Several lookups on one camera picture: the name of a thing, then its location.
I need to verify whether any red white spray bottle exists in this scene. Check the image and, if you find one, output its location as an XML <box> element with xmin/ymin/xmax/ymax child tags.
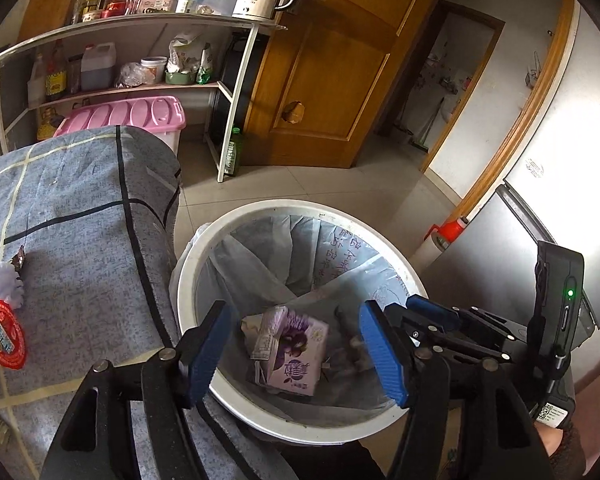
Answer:
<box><xmin>412</xmin><ymin>217</ymin><xmax>471</xmax><ymax>271</ymax></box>

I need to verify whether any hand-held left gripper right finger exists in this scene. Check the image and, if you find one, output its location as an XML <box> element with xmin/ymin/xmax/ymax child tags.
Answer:
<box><xmin>358</xmin><ymin>300</ymin><xmax>553</xmax><ymax>480</ymax></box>

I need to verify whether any wooden door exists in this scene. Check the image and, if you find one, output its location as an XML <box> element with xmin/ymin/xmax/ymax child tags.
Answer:
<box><xmin>240</xmin><ymin>0</ymin><xmax>453</xmax><ymax>170</ymax></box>

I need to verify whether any white round trash bin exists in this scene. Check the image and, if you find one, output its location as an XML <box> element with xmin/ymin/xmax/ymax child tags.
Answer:
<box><xmin>170</xmin><ymin>200</ymin><xmax>430</xmax><ymax>447</ymax></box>

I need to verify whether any curved white shelf rack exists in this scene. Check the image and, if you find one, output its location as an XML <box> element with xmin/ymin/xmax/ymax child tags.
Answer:
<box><xmin>0</xmin><ymin>10</ymin><xmax>288</xmax><ymax>183</ymax></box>

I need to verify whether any purple drink carton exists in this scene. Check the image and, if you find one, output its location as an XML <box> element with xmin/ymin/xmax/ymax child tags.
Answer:
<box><xmin>251</xmin><ymin>305</ymin><xmax>331</xmax><ymax>397</ymax></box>

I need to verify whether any white food bag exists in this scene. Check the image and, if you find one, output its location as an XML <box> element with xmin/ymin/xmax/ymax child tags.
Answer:
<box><xmin>167</xmin><ymin>32</ymin><xmax>206</xmax><ymax>73</ymax></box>

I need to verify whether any red lidded plastic cup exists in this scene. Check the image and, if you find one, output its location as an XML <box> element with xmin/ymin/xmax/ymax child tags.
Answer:
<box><xmin>0</xmin><ymin>299</ymin><xmax>31</xmax><ymax>371</ymax></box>

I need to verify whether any pink utensil holder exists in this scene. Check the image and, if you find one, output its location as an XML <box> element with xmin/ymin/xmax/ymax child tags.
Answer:
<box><xmin>130</xmin><ymin>0</ymin><xmax>178</xmax><ymax>13</ymax></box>

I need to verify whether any white jerry can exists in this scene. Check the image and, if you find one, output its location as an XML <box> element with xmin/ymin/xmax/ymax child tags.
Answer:
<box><xmin>80</xmin><ymin>42</ymin><xmax>117</xmax><ymax>92</ymax></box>

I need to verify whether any person's right forearm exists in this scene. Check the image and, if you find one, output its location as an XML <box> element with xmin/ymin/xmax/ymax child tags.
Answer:
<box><xmin>534</xmin><ymin>420</ymin><xmax>590</xmax><ymax>480</ymax></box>

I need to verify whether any dark glass jar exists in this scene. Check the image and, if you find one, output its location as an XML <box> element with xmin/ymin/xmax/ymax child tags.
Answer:
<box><xmin>67</xmin><ymin>55</ymin><xmax>83</xmax><ymax>95</ymax></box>

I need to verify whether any translucent bin liner bag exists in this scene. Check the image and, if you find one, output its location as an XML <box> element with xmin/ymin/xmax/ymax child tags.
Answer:
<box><xmin>182</xmin><ymin>212</ymin><xmax>413</xmax><ymax>423</ymax></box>

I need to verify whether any grey refrigerator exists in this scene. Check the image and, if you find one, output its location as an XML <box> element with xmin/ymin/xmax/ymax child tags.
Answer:
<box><xmin>430</xmin><ymin>5</ymin><xmax>600</xmax><ymax>331</ymax></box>

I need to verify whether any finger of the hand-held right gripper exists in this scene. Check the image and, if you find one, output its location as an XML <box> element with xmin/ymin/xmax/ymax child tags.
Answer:
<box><xmin>402</xmin><ymin>322</ymin><xmax>520</xmax><ymax>362</ymax></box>
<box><xmin>405</xmin><ymin>294</ymin><xmax>528</xmax><ymax>343</ymax></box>

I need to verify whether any crumpled clear plastic bag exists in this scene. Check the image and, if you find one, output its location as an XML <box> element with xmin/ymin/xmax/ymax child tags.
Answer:
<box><xmin>114</xmin><ymin>62</ymin><xmax>153</xmax><ymax>88</ymax></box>

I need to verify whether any pink lidded storage box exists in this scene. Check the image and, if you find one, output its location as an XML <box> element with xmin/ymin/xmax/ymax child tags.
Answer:
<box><xmin>54</xmin><ymin>95</ymin><xmax>187</xmax><ymax>155</ymax></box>

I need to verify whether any blue checked blanket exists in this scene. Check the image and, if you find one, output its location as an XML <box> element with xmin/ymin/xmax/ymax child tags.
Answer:
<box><xmin>0</xmin><ymin>125</ymin><xmax>301</xmax><ymax>480</ymax></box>

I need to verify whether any clear plastic bottle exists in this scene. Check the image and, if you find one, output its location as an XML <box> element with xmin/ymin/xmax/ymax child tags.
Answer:
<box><xmin>27</xmin><ymin>52</ymin><xmax>48</xmax><ymax>108</ymax></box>

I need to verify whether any red capped soy bottle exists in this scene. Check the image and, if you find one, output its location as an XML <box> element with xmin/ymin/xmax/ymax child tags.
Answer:
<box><xmin>45</xmin><ymin>40</ymin><xmax>68</xmax><ymax>103</ymax></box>

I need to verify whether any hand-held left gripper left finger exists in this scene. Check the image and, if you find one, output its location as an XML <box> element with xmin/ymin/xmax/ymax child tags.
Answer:
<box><xmin>40</xmin><ymin>301</ymin><xmax>241</xmax><ymax>480</ymax></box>

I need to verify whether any yellow cooking oil bottle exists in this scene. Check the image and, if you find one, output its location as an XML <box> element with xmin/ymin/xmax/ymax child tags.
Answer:
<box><xmin>36</xmin><ymin>107</ymin><xmax>66</xmax><ymax>141</ymax></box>

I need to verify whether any white plastic tub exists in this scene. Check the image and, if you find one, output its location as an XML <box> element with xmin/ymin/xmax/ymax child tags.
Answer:
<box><xmin>140</xmin><ymin>56</ymin><xmax>168</xmax><ymax>83</ymax></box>

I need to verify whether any green food packet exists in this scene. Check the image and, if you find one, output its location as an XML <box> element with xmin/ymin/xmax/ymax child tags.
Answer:
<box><xmin>196</xmin><ymin>42</ymin><xmax>215</xmax><ymax>85</ymax></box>

